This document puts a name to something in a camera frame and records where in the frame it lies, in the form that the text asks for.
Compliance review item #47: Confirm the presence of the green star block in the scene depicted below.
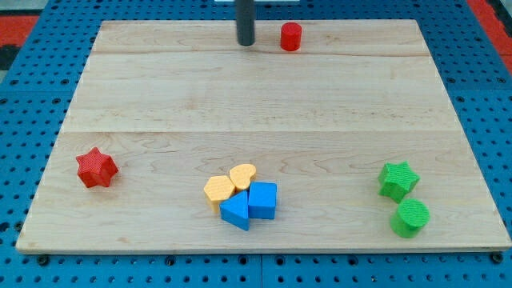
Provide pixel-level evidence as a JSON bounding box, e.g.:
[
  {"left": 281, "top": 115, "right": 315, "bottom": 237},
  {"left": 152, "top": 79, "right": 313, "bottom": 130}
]
[{"left": 378, "top": 162, "right": 421, "bottom": 203}]

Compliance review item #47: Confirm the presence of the red star block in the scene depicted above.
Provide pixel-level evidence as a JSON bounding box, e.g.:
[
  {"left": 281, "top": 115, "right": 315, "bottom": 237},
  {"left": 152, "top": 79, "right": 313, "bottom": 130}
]
[{"left": 76, "top": 147, "right": 118, "bottom": 188}]

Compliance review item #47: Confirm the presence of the yellow heart block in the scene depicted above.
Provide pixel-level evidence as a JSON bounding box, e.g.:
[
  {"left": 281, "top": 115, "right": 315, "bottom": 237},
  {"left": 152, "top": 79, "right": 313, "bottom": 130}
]
[{"left": 229, "top": 163, "right": 257, "bottom": 192}]

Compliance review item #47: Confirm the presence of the blue cube block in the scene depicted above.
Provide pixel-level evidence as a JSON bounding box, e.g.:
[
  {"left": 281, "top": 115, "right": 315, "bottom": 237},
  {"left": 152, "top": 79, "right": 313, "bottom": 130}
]
[{"left": 248, "top": 182, "right": 277, "bottom": 219}]

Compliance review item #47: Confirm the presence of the yellow hexagon block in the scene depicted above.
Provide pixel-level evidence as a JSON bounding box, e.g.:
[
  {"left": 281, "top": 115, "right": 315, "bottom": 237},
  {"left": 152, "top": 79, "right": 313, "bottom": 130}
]
[{"left": 203, "top": 175, "right": 236, "bottom": 214}]

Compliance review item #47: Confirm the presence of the blue triangle block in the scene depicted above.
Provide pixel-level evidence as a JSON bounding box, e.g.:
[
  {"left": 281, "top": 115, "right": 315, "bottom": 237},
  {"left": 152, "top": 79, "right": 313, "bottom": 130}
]
[{"left": 219, "top": 190, "right": 250, "bottom": 231}]

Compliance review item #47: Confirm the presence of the light wooden board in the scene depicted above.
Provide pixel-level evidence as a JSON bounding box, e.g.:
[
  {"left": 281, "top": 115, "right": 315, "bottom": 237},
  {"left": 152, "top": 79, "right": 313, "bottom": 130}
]
[{"left": 16, "top": 20, "right": 511, "bottom": 254}]

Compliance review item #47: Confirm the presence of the red cylinder block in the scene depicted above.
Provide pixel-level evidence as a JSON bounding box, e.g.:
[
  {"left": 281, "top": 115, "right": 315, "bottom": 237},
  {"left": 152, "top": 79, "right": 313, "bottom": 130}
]
[{"left": 280, "top": 22, "right": 302, "bottom": 51}]

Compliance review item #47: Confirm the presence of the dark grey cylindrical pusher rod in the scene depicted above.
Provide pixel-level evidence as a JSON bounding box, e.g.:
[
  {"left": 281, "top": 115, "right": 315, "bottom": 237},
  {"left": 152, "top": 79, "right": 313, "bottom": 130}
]
[{"left": 234, "top": 0, "right": 255, "bottom": 46}]

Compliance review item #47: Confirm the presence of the green cylinder block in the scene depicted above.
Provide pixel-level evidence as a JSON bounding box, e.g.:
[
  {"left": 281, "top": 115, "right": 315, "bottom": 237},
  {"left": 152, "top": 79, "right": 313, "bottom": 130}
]
[{"left": 390, "top": 198, "right": 430, "bottom": 238}]

